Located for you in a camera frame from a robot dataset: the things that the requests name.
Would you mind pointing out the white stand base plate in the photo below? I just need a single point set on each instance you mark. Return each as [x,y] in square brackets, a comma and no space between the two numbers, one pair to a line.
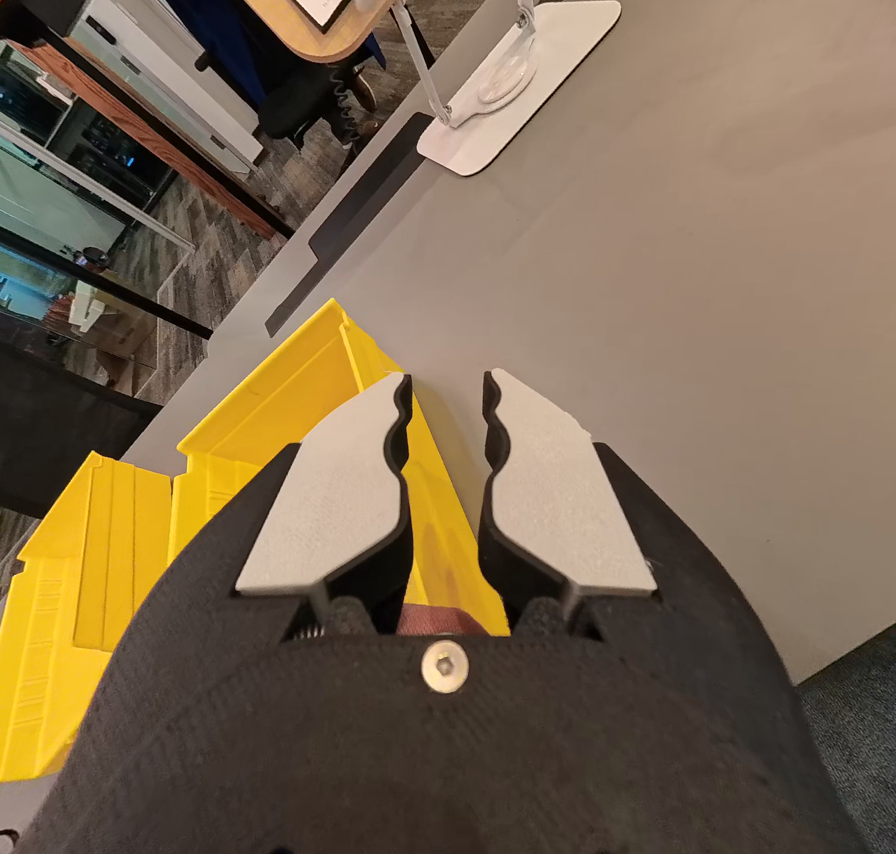
[560,41]

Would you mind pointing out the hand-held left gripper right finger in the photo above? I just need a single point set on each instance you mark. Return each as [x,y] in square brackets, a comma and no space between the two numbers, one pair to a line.
[567,518]

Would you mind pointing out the yellow plastic bin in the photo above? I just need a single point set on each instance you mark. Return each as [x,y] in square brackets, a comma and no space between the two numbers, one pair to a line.
[280,392]
[70,553]

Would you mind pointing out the black mesh office chair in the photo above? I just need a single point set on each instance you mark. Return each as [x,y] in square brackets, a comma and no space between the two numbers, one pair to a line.
[56,434]

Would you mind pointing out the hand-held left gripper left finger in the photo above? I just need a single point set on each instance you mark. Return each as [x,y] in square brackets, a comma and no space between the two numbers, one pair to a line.
[329,511]

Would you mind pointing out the wooden instruction board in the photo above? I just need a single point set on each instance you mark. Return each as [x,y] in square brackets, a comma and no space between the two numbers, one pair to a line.
[308,34]

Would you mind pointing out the black swivel office chair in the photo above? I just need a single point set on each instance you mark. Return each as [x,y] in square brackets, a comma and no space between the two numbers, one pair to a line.
[287,104]

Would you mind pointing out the blue jacket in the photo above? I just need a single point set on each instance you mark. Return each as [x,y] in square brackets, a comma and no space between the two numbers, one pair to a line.
[210,13]

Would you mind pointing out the white low cabinet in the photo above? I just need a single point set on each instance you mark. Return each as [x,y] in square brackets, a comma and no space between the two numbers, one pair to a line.
[161,76]

